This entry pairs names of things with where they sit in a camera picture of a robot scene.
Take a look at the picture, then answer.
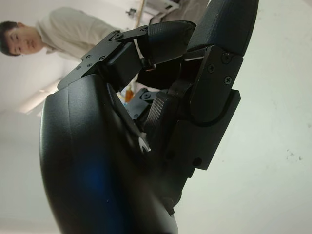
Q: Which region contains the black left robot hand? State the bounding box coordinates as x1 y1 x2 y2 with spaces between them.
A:
38 0 258 234

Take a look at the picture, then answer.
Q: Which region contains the person in beige sweater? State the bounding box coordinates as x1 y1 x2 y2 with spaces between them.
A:
0 6 182 91

